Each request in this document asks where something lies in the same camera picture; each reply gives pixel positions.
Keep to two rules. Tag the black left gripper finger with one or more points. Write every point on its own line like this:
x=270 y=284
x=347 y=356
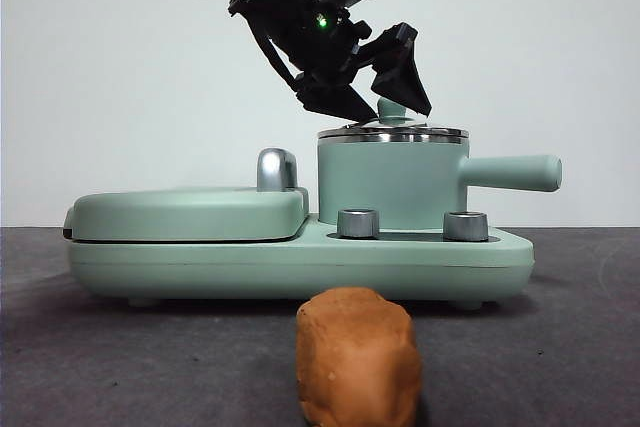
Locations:
x=332 y=99
x=405 y=77

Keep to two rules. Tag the glass pot lid green knob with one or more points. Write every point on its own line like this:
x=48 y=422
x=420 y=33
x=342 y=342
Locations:
x=430 y=131

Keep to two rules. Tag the brown potato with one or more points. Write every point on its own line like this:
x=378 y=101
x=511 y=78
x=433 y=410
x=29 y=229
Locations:
x=357 y=357

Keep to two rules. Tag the silver control knob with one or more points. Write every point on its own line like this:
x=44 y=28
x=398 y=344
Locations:
x=466 y=227
x=358 y=223

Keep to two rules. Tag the mint green grill cover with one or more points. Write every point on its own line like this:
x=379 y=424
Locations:
x=190 y=214

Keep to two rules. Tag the mint green breakfast maker base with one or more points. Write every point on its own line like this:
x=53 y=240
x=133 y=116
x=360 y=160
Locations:
x=250 y=269

